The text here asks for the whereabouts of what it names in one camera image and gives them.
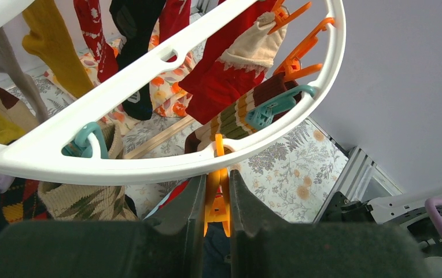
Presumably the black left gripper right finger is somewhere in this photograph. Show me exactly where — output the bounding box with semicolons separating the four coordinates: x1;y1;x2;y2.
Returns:
229;170;288;277

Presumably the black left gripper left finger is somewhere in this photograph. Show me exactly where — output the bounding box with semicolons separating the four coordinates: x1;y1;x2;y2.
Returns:
142;174;207;277

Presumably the orange plastic clip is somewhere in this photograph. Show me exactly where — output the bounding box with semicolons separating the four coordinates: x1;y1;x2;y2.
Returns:
203;133;233;239

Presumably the dark navy sock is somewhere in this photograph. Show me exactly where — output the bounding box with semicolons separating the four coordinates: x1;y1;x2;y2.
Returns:
202;222;231;278

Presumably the beige brown argyle sock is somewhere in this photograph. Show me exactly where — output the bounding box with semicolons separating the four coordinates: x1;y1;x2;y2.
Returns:
38;122;138;221

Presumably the white round clip hanger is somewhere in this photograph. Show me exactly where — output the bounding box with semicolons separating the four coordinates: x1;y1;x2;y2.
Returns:
0;0;347;187

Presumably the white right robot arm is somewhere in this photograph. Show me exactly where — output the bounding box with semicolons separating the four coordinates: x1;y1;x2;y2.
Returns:
315;188;442;277

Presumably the teal plastic clip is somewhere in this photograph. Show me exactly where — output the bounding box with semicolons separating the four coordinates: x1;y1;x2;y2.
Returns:
61;122;109;159

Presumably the floral grey table mat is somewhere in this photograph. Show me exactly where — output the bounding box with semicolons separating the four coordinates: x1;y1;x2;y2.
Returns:
6;75;350;225

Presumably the floral orange cloth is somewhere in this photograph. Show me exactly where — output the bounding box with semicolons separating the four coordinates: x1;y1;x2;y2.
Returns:
43;31;196;136

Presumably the red hanging sock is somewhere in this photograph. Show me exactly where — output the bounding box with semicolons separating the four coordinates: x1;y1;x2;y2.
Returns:
179;1;275;124

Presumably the striped beige hanging sock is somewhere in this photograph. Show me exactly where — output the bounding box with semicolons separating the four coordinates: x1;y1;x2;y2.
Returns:
185;73;298;154

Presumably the black sock with white patch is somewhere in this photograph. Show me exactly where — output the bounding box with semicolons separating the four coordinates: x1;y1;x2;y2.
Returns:
109;0;165;120

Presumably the grey brown striped sock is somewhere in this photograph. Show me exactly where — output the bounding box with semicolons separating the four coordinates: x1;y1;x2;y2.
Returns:
0;27;49;123

